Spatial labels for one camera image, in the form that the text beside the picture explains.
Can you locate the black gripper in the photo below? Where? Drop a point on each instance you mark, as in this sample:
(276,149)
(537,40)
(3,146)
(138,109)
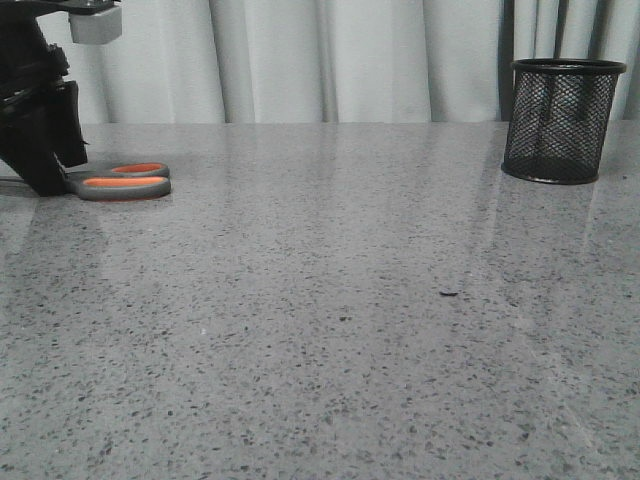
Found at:
(30,66)

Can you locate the grey orange handled scissors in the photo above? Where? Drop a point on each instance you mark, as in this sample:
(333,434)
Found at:
(129,182)

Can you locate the black mesh pen bucket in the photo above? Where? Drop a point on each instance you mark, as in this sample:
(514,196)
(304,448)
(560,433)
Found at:
(559,119)

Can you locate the pale grey curtain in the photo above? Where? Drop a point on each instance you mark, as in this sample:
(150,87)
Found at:
(337,61)

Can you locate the white camera box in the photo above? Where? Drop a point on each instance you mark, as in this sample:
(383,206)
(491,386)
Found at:
(99,28)

